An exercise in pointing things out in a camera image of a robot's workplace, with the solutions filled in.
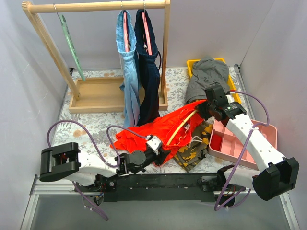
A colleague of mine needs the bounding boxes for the pink hanger under blue shorts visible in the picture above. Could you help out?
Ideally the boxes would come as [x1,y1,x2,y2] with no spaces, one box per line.
[123,11,129,52]

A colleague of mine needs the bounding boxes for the camouflage shorts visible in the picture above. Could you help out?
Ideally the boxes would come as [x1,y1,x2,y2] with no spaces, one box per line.
[173,121,213,172]

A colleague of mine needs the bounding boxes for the red cloth in organizer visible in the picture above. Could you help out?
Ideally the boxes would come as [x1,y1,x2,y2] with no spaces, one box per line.
[210,134,222,151]

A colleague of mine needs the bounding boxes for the pink divided organizer tray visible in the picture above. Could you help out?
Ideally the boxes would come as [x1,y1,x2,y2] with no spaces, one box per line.
[208,120,278,163]

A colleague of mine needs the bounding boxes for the yellow plastic hanger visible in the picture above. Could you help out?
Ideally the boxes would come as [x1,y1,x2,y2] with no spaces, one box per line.
[166,109,198,145]

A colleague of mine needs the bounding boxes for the light blue shorts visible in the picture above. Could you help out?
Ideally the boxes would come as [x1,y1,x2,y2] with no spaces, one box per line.
[116,10,141,127]

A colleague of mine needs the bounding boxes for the orange mesh shorts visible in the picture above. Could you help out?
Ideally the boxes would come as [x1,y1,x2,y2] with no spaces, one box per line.
[109,99,215,167]

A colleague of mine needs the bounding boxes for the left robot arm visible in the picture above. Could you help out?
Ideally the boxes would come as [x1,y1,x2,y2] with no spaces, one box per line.
[39,140,170,192]

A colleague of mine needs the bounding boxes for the pink hanger under navy shorts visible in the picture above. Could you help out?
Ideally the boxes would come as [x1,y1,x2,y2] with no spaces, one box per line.
[142,10,152,55]

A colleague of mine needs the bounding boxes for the green plastic hanger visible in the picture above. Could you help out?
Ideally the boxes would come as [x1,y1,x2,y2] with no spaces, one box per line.
[57,13,86,81]

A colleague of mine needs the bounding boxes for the grey shorts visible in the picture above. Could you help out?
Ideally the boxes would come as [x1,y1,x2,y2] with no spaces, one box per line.
[185,56,230,104]

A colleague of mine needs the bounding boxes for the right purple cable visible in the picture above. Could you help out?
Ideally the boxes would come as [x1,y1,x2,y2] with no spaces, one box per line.
[213,90,271,211]

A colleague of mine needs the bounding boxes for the wooden clothes rack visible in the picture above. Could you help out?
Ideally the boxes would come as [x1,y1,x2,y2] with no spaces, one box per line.
[22,0,171,114]

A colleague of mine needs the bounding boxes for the navy blue shorts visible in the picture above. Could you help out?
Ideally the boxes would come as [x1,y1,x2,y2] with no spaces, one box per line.
[134,9,161,126]

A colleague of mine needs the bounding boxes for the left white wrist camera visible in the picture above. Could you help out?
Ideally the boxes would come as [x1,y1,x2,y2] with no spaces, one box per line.
[146,136,163,152]

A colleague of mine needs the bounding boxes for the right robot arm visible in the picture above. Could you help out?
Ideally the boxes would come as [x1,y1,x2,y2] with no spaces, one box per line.
[197,85,299,201]

